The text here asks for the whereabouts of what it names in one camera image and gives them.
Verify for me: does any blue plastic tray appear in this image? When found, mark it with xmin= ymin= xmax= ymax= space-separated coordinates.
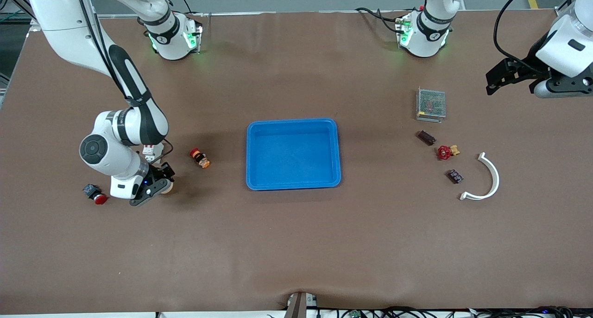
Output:
xmin=246 ymin=118 xmax=342 ymax=191

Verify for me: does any white red circuit breaker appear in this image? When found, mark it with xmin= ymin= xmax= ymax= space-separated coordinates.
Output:
xmin=142 ymin=143 xmax=164 ymax=164

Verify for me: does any red mushroom push button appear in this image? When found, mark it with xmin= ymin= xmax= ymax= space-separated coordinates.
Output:
xmin=82 ymin=184 xmax=108 ymax=205

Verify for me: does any orange black emergency stop switch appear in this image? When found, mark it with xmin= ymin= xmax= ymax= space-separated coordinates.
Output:
xmin=189 ymin=148 xmax=211 ymax=169

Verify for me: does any black arm base cable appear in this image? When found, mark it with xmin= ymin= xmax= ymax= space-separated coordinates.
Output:
xmin=355 ymin=6 xmax=408 ymax=35
xmin=174 ymin=0 xmax=204 ymax=17

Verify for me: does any metal mesh power supply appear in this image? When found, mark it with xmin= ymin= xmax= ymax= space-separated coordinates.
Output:
xmin=416 ymin=87 xmax=447 ymax=123

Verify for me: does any white curved plastic clamp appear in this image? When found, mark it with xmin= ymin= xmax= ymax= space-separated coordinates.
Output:
xmin=459 ymin=152 xmax=500 ymax=201

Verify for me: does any aluminium frame post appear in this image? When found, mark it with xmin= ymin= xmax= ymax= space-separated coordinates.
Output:
xmin=0 ymin=0 xmax=47 ymax=31
xmin=554 ymin=0 xmax=584 ymax=19

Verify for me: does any brown table mat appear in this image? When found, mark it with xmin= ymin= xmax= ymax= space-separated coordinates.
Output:
xmin=0 ymin=10 xmax=593 ymax=315

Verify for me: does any black left arm base cable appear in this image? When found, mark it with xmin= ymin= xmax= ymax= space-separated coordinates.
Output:
xmin=355 ymin=6 xmax=408 ymax=35

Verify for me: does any black right arm base cable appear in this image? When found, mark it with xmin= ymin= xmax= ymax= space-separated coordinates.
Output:
xmin=174 ymin=0 xmax=204 ymax=17

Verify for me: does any aluminium table edge rail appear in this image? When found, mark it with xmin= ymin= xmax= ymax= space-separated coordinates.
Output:
xmin=93 ymin=11 xmax=427 ymax=18

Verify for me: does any black cable bundle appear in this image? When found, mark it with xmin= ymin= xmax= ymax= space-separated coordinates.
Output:
xmin=266 ymin=305 xmax=593 ymax=318

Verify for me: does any brass valve red handwheel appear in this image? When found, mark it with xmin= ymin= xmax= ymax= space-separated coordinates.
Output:
xmin=436 ymin=144 xmax=461 ymax=160

